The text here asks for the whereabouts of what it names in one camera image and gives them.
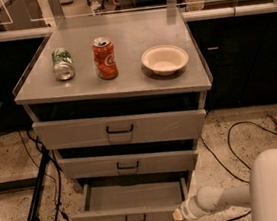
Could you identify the grey bottom drawer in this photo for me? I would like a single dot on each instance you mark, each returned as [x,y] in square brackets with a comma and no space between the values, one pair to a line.
[146,197]

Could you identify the grey drawer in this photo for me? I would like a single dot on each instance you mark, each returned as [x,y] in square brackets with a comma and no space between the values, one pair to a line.
[128,159]
[146,197]
[101,131]

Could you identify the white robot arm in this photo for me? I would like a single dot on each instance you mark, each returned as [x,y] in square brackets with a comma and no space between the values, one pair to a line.
[260,195]

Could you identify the grey metal drawer cabinet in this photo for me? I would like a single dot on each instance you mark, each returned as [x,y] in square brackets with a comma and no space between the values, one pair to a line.
[136,90]

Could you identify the grey middle drawer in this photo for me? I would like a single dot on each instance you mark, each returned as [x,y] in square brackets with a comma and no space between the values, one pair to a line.
[128,159]

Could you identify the grey top drawer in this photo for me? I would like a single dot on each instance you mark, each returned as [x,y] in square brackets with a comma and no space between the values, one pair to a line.
[101,131]

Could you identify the white paper bowl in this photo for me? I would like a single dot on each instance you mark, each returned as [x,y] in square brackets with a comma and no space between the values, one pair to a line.
[165,60]

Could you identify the red cola can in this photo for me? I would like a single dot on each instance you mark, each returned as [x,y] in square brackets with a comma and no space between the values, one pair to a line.
[104,58]

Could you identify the green soda can lying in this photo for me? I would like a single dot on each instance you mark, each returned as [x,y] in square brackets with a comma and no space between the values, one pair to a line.
[63,66]

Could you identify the black stand leg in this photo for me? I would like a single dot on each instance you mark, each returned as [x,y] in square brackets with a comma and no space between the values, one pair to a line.
[36,197]

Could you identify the white rail barrier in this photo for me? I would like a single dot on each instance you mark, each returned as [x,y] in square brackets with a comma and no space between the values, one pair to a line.
[188,16]

